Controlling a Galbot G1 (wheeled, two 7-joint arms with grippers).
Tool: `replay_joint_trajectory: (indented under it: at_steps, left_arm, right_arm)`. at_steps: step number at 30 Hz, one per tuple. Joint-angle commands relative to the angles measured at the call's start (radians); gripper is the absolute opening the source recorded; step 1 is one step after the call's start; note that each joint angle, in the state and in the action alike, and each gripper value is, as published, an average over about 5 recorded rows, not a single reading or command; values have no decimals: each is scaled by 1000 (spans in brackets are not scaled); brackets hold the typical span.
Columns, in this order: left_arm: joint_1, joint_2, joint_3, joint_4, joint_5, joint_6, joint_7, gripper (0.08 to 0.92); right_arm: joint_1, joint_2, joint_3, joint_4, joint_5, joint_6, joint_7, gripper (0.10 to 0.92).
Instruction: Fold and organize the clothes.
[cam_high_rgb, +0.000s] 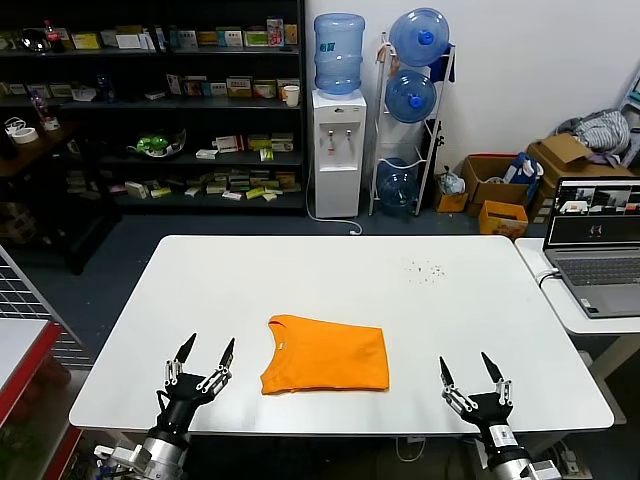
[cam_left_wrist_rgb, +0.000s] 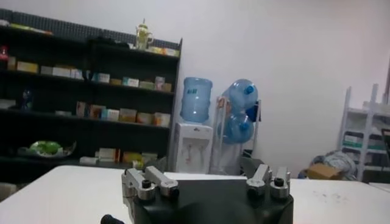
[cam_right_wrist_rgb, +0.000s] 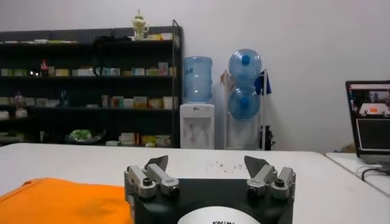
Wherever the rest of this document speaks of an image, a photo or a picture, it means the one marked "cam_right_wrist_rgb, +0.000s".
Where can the white paper cup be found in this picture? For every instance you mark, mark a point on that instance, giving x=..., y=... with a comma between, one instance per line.
x=168, y=103

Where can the scattered dark crumbs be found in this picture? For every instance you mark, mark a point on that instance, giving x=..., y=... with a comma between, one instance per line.
x=225, y=166

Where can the black shelving unit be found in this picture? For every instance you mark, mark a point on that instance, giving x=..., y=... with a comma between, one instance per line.
x=76, y=120

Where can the blue water jug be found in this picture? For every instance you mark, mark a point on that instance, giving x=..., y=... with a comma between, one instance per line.
x=244, y=103
x=245, y=68

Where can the white water dispenser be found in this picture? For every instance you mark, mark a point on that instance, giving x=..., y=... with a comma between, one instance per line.
x=197, y=121

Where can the black stand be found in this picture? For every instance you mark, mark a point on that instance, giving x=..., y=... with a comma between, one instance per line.
x=267, y=138

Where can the cream toy figure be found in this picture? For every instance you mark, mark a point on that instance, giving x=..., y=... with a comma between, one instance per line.
x=140, y=25

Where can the clear plastic bottle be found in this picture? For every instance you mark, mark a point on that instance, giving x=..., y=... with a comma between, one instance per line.
x=19, y=100

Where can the yellow labelled white box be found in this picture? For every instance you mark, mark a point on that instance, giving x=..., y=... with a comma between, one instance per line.
x=62, y=72

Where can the labelled blue water bottle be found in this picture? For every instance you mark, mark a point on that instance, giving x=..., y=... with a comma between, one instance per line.
x=198, y=79

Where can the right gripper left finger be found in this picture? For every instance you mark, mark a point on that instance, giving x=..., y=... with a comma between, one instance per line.
x=146, y=182

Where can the orange white box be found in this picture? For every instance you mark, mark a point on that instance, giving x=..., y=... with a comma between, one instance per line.
x=155, y=103

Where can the white side table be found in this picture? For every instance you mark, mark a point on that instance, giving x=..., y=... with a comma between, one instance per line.
x=344, y=161

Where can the white blue box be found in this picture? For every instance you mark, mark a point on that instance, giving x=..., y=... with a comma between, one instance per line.
x=110, y=72

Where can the orange t-shirt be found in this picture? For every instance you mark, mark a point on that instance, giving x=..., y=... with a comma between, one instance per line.
x=61, y=204

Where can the cola bottle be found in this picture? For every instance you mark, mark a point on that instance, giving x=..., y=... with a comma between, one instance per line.
x=44, y=68

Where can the flat white box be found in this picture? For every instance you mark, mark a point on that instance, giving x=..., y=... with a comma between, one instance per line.
x=112, y=142

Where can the yellow green box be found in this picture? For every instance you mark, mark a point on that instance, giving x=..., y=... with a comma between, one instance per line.
x=148, y=141

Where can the blue cloth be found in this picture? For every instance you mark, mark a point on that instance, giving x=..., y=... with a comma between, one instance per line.
x=262, y=83

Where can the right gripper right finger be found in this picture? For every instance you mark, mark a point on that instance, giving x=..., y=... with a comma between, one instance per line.
x=262, y=179

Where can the cream yellow box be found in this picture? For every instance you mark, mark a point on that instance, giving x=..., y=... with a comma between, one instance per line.
x=140, y=102

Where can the flat yellow box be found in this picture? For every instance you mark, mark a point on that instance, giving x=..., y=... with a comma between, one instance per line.
x=126, y=73

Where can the white red medicine box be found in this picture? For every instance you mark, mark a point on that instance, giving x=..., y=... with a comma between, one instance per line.
x=128, y=138

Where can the pink colourful box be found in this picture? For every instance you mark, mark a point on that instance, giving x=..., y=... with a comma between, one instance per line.
x=163, y=68

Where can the glass bowl with green packets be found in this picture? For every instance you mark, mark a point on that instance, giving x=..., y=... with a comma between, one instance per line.
x=80, y=135

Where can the plain white box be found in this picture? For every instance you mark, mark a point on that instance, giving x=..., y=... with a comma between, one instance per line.
x=83, y=72

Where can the dark blue bottle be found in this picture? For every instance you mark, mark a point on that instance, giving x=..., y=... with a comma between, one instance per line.
x=64, y=97

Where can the cardboard box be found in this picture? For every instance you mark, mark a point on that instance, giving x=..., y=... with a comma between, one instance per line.
x=348, y=148

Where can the grey laptop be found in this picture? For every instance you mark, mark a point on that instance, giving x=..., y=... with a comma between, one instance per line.
x=370, y=134

